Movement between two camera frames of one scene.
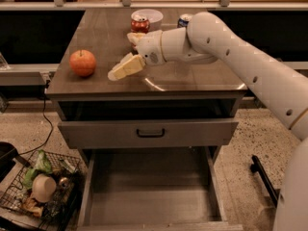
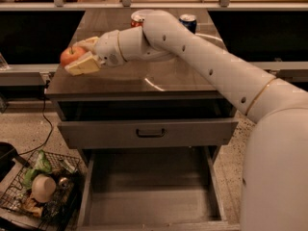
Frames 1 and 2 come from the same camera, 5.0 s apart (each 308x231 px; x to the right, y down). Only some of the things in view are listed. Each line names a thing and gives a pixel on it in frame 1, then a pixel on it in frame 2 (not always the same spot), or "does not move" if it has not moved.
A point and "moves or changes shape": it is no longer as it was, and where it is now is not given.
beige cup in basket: [43, 188] does not move
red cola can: [140, 26] does not move
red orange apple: [83, 63] moves or changes shape
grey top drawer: [148, 133] does not move
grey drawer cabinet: [149, 140] does not move
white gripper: [149, 48] -> [107, 48]
